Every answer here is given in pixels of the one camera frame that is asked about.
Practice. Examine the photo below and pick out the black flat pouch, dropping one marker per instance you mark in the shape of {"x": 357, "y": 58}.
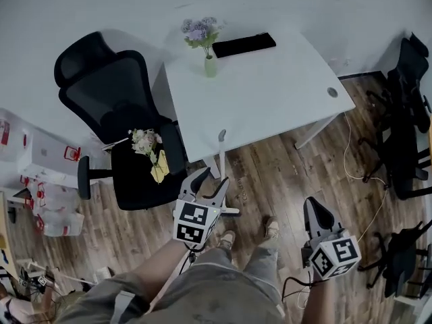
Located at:
{"x": 243, "y": 45}

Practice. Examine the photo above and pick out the purple flower bunch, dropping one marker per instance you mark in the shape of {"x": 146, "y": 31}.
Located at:
{"x": 200, "y": 32}

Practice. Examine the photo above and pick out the white box with red print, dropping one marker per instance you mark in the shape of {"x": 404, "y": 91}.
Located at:
{"x": 37, "y": 147}

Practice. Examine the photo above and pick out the pale green vase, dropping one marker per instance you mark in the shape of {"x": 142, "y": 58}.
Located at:
{"x": 210, "y": 67}

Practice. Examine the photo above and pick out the yellow vase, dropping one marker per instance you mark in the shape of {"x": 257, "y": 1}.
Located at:
{"x": 160, "y": 169}

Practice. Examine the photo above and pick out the black mesh office chair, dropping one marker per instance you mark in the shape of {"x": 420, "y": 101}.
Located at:
{"x": 111, "y": 113}

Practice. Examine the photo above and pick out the person's left forearm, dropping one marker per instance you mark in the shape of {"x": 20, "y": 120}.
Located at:
{"x": 158, "y": 272}

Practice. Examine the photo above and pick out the white desk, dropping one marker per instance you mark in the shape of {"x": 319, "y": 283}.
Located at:
{"x": 256, "y": 89}

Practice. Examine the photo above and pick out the person's left beige shoe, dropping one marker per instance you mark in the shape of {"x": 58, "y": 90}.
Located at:
{"x": 227, "y": 240}

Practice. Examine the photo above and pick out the person's grey trousers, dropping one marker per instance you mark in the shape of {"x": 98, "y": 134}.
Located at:
{"x": 216, "y": 289}

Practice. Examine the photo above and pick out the person's beige shoe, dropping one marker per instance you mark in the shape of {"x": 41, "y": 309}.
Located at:
{"x": 272, "y": 229}
{"x": 227, "y": 240}

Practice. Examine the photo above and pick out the person's right forearm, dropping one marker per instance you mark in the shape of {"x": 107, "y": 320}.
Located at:
{"x": 317, "y": 302}

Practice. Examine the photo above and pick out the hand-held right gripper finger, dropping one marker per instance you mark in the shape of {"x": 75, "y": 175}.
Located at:
{"x": 310, "y": 219}
{"x": 325, "y": 214}

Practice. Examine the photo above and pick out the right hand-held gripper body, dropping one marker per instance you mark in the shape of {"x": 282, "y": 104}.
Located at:
{"x": 334, "y": 256}

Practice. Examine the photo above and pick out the white bag with red print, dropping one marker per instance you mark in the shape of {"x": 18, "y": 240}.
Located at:
{"x": 55, "y": 208}

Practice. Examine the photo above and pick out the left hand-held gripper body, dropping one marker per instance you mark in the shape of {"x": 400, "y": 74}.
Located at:
{"x": 190, "y": 223}

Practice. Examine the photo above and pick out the white broom with grey hook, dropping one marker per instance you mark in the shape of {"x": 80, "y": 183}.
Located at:
{"x": 222, "y": 160}

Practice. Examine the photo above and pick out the pink and white flower bunch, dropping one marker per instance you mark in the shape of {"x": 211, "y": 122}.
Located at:
{"x": 145, "y": 142}

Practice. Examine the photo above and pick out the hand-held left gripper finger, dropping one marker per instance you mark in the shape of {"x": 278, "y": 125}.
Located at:
{"x": 189, "y": 187}
{"x": 217, "y": 196}

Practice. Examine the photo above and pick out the person's right beige shoe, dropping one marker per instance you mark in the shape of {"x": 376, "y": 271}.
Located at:
{"x": 272, "y": 229}

